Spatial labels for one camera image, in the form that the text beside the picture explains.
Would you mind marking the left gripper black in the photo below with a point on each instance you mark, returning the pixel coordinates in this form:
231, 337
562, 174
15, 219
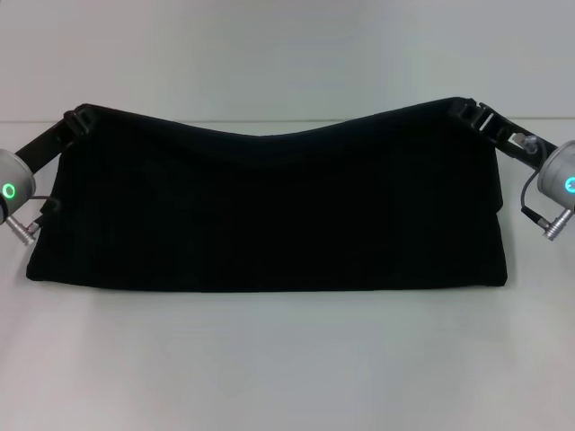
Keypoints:
45, 146

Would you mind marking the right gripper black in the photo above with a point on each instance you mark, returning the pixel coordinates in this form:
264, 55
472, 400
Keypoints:
516, 143

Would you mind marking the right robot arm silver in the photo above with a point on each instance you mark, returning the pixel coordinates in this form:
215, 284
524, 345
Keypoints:
559, 179

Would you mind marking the black shirt with FREE print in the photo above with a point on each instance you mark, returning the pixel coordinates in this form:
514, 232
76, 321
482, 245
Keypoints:
269, 202

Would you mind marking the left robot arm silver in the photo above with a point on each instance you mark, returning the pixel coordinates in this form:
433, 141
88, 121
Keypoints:
13, 179

